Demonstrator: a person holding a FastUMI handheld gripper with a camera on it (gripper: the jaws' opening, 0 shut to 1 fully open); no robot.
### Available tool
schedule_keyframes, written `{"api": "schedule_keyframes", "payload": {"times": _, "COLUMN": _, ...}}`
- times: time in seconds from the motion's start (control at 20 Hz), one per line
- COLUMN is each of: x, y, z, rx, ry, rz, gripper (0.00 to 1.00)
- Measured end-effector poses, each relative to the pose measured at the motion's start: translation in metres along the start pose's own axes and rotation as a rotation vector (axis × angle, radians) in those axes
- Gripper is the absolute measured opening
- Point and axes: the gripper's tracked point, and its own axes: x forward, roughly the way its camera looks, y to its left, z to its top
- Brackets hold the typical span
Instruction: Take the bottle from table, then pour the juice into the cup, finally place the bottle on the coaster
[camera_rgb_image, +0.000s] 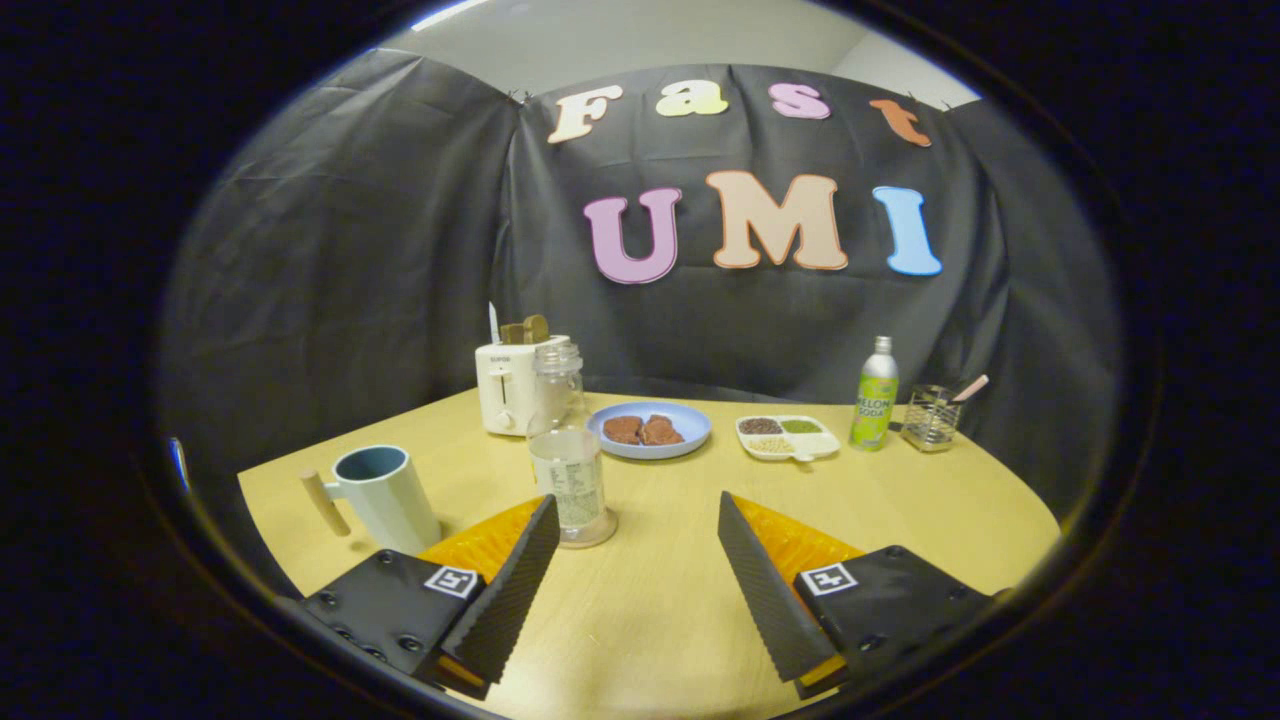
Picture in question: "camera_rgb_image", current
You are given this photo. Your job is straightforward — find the metal mesh utensil holder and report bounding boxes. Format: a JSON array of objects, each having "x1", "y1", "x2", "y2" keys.
[{"x1": 900, "y1": 385, "x2": 963, "y2": 454}]

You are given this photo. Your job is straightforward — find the white divided dish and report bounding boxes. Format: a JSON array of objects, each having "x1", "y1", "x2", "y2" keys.
[{"x1": 736, "y1": 415, "x2": 842, "y2": 464}]

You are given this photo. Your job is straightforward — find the white toaster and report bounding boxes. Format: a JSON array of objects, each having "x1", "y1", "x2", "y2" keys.
[{"x1": 475, "y1": 335, "x2": 571, "y2": 437}]

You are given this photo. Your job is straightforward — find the green soda bottle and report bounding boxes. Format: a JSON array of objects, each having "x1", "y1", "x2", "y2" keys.
[{"x1": 849, "y1": 336, "x2": 900, "y2": 452}]

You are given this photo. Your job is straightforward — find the black backdrop cloth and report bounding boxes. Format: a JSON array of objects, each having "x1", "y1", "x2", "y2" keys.
[{"x1": 158, "y1": 48, "x2": 1121, "y2": 521}]

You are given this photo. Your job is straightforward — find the pale green cup wooden handle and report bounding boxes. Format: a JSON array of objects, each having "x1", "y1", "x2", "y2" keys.
[{"x1": 300, "y1": 445, "x2": 442, "y2": 556}]

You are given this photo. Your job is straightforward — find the blue plate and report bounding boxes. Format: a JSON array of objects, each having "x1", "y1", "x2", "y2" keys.
[{"x1": 587, "y1": 401, "x2": 713, "y2": 461}]

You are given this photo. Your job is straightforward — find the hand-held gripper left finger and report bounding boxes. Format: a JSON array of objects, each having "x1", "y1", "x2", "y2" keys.
[{"x1": 300, "y1": 493, "x2": 562, "y2": 701}]

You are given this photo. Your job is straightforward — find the clear plastic juice bottle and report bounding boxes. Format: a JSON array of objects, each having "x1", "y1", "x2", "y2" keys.
[{"x1": 527, "y1": 341, "x2": 619, "y2": 550}]

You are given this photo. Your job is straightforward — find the wooden table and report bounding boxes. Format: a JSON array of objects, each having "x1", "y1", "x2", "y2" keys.
[{"x1": 237, "y1": 388, "x2": 1061, "y2": 720}]

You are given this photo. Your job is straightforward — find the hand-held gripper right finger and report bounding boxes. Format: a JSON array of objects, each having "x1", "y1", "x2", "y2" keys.
[{"x1": 717, "y1": 490, "x2": 1001, "y2": 701}]

